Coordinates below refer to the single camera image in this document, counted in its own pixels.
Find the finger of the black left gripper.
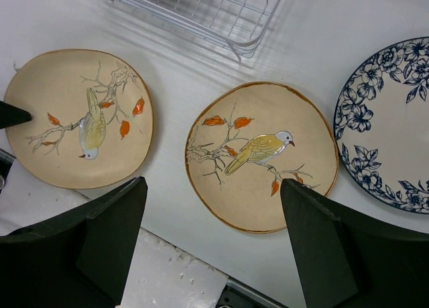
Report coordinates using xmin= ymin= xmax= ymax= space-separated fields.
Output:
xmin=0 ymin=101 xmax=32 ymax=129

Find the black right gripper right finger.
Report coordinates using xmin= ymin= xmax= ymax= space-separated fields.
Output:
xmin=280 ymin=178 xmax=428 ymax=307

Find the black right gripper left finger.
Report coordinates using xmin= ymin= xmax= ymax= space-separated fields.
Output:
xmin=1 ymin=176 xmax=147 ymax=307

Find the beige bird plate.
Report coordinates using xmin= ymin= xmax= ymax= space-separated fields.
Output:
xmin=185 ymin=81 xmax=339 ymax=234
xmin=4 ymin=49 xmax=154 ymax=189

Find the black white patterned plate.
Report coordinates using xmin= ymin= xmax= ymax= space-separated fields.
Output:
xmin=333 ymin=36 xmax=428 ymax=215

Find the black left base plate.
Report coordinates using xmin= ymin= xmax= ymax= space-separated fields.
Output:
xmin=0 ymin=149 xmax=15 ymax=191

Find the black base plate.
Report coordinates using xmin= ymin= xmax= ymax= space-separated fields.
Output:
xmin=0 ymin=149 xmax=15 ymax=191
xmin=215 ymin=277 xmax=287 ymax=308

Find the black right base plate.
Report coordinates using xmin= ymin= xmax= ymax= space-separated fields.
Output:
xmin=215 ymin=277 xmax=287 ymax=308

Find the white wire dish rack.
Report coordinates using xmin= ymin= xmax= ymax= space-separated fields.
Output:
xmin=109 ymin=0 xmax=282 ymax=60

